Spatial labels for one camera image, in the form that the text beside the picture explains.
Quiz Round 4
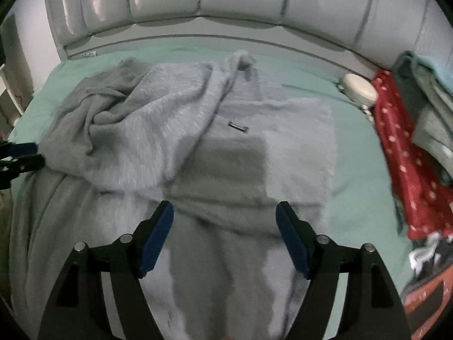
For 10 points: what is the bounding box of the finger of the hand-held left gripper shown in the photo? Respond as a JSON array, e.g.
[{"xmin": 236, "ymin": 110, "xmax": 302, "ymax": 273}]
[
  {"xmin": 0, "ymin": 154, "xmax": 46, "ymax": 188},
  {"xmin": 0, "ymin": 143, "xmax": 39, "ymax": 158}
]

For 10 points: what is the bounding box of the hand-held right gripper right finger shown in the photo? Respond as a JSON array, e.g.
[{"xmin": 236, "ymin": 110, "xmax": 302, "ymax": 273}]
[{"xmin": 275, "ymin": 201, "xmax": 413, "ymax": 340}]

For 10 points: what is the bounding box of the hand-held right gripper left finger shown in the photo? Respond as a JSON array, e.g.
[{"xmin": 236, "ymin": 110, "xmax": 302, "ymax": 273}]
[{"xmin": 37, "ymin": 200, "xmax": 175, "ymax": 340}]

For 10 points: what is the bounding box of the grey printed hoodie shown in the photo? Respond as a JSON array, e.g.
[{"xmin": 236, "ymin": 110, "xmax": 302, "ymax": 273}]
[{"xmin": 9, "ymin": 50, "xmax": 337, "ymax": 340}]

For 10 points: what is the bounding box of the white shelf rack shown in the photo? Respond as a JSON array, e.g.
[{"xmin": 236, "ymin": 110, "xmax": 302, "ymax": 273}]
[{"xmin": 0, "ymin": 62, "xmax": 23, "ymax": 128}]

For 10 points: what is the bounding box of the green bed sheet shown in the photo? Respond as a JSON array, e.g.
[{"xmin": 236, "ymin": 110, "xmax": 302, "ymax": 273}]
[{"xmin": 7, "ymin": 41, "xmax": 414, "ymax": 340}]

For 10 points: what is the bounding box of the dark grey panel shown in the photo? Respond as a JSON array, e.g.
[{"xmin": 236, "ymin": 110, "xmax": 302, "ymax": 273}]
[{"xmin": 0, "ymin": 14, "xmax": 34, "ymax": 96}]

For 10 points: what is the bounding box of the red dotted cloth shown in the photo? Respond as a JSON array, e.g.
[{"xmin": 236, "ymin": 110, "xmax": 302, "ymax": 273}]
[{"xmin": 371, "ymin": 70, "xmax": 453, "ymax": 239}]

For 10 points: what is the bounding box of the dark cloth with white trim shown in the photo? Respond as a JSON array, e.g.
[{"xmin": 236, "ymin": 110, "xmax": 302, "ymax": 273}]
[{"xmin": 407, "ymin": 232, "xmax": 453, "ymax": 280}]

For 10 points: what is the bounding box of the brown red case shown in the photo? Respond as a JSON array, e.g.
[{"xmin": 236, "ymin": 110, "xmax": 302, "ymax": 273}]
[{"xmin": 400, "ymin": 276, "xmax": 453, "ymax": 340}]

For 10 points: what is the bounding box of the cream round case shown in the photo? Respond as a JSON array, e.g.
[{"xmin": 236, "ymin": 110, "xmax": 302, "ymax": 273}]
[{"xmin": 340, "ymin": 73, "xmax": 379, "ymax": 107}]

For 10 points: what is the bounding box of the grey folded cloth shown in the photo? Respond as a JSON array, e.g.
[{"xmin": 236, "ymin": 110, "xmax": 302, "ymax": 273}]
[{"xmin": 412, "ymin": 67, "xmax": 453, "ymax": 185}]

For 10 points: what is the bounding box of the dark grey cloth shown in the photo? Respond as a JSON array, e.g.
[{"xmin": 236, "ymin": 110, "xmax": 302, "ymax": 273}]
[{"xmin": 391, "ymin": 53, "xmax": 425, "ymax": 128}]

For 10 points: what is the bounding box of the light blue fluffy blanket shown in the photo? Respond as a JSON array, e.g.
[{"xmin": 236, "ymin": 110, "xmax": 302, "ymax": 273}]
[{"xmin": 407, "ymin": 51, "xmax": 453, "ymax": 96}]

